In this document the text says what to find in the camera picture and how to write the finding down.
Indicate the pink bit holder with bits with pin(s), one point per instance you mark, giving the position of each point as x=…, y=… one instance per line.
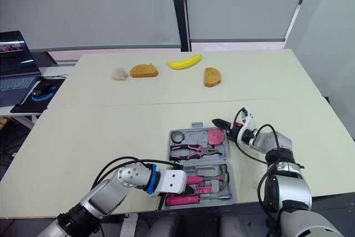
x=203, y=189

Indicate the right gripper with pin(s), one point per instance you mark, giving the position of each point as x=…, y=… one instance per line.
x=234, y=131

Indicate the pink tape measure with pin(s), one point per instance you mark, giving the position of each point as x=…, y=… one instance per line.
x=216, y=136

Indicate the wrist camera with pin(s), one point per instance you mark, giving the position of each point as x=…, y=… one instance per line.
x=173, y=181
x=247, y=120

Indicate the black mouse pad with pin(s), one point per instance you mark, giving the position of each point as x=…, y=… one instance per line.
x=27, y=103

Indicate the grey tool case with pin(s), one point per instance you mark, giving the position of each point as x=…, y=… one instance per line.
x=194, y=137

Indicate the small silver screwdriver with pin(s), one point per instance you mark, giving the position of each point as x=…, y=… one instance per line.
x=202, y=168

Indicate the white side desk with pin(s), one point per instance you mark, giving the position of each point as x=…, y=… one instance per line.
x=59, y=71

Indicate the open grey laptop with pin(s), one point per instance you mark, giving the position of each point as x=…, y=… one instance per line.
x=14, y=62

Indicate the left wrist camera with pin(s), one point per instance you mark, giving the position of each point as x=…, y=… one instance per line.
x=173, y=181

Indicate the black computer mouse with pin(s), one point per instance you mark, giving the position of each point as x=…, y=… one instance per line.
x=40, y=88

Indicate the beige toy ginger root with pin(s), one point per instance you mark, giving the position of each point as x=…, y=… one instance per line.
x=119, y=73

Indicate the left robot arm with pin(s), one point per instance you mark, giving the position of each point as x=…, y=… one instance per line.
x=111, y=192

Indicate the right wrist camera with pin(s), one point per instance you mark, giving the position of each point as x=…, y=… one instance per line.
x=247, y=120

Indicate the brown toy bread slice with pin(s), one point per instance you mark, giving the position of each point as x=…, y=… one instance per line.
x=212, y=77
x=142, y=71

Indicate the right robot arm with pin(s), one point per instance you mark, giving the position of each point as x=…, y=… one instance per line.
x=288, y=192

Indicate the yellow toy banana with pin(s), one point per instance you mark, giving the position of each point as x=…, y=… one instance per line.
x=183, y=63

